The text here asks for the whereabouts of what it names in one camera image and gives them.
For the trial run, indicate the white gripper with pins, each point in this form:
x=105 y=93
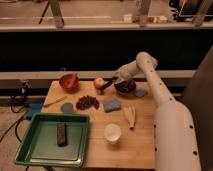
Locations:
x=126 y=72

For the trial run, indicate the purple bowl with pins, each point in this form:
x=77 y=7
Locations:
x=127 y=86

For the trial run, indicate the black dish brush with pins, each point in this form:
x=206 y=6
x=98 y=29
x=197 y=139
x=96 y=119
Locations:
x=108 y=83

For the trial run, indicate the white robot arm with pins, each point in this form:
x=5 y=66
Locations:
x=176 y=146

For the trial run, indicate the orange bowl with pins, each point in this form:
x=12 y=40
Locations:
x=69 y=82

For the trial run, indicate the light blue cloth piece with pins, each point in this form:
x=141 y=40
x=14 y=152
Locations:
x=140 y=92

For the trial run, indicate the apple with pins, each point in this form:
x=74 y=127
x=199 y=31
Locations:
x=98 y=82

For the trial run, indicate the blue sponge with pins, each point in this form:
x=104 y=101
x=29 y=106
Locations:
x=111 y=105

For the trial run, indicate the wooden board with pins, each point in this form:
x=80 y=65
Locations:
x=135 y=148

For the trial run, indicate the white cup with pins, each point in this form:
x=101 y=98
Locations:
x=112 y=133

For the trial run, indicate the wooden spatula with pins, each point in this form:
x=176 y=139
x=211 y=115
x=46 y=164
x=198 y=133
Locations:
x=56 y=101

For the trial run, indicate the grey round lid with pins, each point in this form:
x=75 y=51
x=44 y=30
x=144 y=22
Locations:
x=67 y=108

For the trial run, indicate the dark rectangular block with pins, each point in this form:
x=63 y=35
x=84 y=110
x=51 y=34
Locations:
x=61 y=134

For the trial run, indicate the blue box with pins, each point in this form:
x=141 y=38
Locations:
x=33 y=108

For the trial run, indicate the green plastic tray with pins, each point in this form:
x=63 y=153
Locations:
x=39 y=145

